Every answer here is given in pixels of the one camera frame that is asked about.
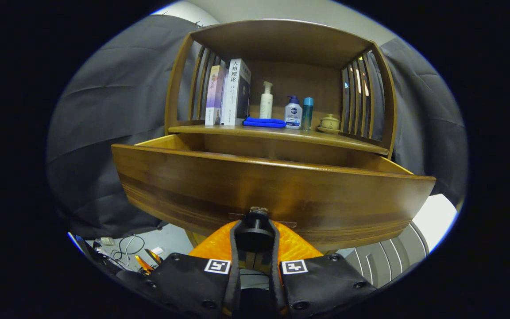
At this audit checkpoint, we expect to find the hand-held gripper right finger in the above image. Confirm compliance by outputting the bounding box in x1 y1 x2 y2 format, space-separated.
267 219 377 317

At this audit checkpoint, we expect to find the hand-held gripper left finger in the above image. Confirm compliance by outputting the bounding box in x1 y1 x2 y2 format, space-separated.
118 219 242 317

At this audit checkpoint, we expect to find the black drawer knob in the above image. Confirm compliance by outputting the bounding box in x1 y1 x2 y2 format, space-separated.
236 206 276 254

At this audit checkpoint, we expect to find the brown wooden drawer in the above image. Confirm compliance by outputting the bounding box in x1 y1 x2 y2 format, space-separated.
111 133 437 253

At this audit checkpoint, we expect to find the brown wooden countertop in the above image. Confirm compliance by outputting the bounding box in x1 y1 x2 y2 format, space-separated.
169 119 389 156

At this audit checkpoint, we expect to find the brown wooden cabinet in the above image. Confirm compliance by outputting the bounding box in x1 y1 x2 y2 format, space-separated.
164 19 398 253

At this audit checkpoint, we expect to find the orange and black tool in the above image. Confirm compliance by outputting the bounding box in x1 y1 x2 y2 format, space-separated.
134 248 163 273

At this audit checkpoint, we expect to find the grey ribbed panel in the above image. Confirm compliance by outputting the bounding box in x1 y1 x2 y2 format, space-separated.
339 222 430 288

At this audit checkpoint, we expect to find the folded blue cloth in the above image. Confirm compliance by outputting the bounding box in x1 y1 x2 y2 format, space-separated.
243 117 287 128

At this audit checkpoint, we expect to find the white bottle with blue cap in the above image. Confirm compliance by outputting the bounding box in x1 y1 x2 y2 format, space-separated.
284 95 303 130

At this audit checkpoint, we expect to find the beige lidded teacup with saucer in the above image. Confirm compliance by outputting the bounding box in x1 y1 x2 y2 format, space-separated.
317 114 341 134

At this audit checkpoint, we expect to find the teal glass bottle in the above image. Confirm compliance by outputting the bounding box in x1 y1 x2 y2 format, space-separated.
301 97 314 132

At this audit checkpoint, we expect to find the white panel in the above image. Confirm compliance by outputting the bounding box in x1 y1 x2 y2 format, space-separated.
412 194 458 253

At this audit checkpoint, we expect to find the white pump bottle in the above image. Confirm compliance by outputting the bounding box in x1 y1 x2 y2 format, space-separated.
259 81 274 119

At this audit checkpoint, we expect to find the purple white book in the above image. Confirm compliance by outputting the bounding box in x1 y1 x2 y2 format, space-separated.
205 65 225 126

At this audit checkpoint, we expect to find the thick white book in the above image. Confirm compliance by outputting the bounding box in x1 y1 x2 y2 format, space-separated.
221 58 252 126

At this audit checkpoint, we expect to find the black backdrop cloth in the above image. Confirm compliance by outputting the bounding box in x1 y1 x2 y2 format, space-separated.
46 16 468 240

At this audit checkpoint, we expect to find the looped black floor cable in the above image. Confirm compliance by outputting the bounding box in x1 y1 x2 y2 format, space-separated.
111 234 147 266

